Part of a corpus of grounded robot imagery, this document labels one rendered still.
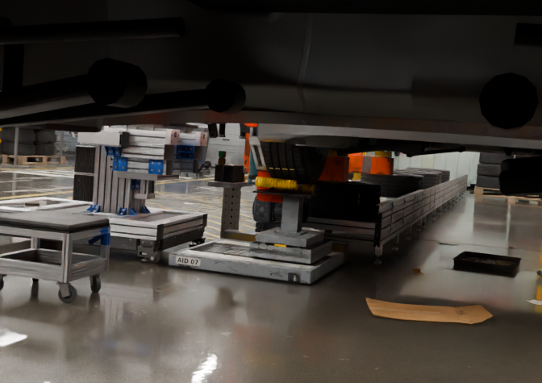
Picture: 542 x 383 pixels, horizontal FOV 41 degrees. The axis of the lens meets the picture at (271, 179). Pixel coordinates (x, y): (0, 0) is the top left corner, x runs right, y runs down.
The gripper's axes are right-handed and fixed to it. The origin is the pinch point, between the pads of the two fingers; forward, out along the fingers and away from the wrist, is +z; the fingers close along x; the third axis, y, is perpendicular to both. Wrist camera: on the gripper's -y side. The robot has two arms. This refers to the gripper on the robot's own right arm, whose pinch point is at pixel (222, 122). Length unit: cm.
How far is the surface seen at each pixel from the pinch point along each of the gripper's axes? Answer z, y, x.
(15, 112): -309, -8, -99
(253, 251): -3, -71, -25
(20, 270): -127, -71, 36
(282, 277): -18, -81, -48
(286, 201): 12, -43, -38
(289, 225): 12, -56, -41
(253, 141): -9.9, -9.3, -23.2
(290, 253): -3, -70, -47
